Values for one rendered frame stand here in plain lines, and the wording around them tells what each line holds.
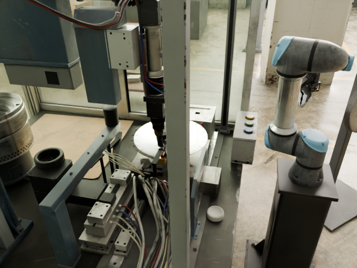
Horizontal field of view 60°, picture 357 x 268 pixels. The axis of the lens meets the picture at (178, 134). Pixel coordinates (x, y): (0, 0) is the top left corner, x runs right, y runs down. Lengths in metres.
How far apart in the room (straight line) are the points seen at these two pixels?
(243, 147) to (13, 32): 1.06
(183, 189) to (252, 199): 1.86
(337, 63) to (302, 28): 3.12
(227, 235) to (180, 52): 0.87
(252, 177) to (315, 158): 1.30
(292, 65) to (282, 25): 3.05
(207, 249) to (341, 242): 1.36
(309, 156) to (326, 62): 0.43
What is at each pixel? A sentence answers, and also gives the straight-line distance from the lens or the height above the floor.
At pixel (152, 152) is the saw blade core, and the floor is 0.95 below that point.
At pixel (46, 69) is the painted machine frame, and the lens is 1.25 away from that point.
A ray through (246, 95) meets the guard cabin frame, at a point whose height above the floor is 0.97.
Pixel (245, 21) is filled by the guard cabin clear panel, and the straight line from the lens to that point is 1.63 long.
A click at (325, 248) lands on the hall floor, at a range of 2.33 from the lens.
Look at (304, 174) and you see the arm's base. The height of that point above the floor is 0.81.
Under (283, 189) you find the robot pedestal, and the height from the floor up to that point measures 0.75.
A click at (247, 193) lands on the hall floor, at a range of 2.54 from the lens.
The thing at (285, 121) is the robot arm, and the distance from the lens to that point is 1.39.
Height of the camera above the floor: 1.70
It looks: 32 degrees down
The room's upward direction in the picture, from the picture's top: 1 degrees counter-clockwise
